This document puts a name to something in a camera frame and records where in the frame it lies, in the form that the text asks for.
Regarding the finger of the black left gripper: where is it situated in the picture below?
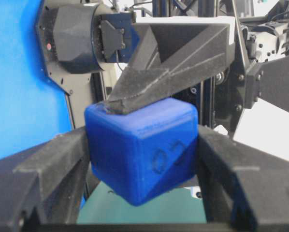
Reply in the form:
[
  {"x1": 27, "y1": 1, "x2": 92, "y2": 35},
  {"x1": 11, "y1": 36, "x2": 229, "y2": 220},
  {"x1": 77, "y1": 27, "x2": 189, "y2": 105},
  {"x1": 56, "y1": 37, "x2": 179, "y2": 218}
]
[{"x1": 107, "y1": 23, "x2": 234, "y2": 115}]

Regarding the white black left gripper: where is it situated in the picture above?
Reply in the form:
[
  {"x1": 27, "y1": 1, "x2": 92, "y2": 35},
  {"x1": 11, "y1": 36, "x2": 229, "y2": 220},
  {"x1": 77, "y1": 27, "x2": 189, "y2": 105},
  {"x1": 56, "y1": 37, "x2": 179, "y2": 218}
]
[{"x1": 200, "y1": 0, "x2": 289, "y2": 141}]

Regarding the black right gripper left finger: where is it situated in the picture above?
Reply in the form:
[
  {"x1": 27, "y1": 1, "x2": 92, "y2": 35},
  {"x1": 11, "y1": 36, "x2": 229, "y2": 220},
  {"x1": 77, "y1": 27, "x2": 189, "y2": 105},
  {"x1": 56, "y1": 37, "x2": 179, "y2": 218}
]
[{"x1": 0, "y1": 128, "x2": 89, "y2": 232}]

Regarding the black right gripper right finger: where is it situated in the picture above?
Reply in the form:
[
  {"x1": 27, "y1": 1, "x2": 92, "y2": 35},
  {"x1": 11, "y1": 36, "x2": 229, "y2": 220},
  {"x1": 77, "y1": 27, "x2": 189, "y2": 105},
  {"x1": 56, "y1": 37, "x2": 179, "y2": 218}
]
[{"x1": 196, "y1": 126, "x2": 289, "y2": 232}]

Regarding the blue block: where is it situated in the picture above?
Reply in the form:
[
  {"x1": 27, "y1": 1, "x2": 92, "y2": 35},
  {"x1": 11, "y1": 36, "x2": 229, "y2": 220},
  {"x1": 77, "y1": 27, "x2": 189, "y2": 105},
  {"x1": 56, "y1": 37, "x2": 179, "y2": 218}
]
[{"x1": 84, "y1": 98, "x2": 198, "y2": 206}]

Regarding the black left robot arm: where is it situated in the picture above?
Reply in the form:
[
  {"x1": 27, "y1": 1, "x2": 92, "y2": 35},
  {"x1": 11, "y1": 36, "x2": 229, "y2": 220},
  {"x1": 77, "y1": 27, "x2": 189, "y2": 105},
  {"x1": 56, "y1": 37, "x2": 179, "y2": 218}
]
[{"x1": 36, "y1": 0, "x2": 289, "y2": 136}]

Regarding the green backdrop sheet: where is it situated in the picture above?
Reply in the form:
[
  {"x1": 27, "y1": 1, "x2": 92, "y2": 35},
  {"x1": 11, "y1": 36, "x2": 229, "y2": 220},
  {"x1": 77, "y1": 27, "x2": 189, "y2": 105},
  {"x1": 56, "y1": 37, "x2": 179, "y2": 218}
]
[{"x1": 77, "y1": 182, "x2": 207, "y2": 224}]

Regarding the blue table mat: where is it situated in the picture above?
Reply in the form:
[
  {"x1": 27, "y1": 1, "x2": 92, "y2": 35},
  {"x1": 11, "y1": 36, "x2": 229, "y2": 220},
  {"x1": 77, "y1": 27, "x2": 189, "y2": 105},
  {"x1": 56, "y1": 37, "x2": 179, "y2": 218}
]
[{"x1": 0, "y1": 0, "x2": 72, "y2": 159}]

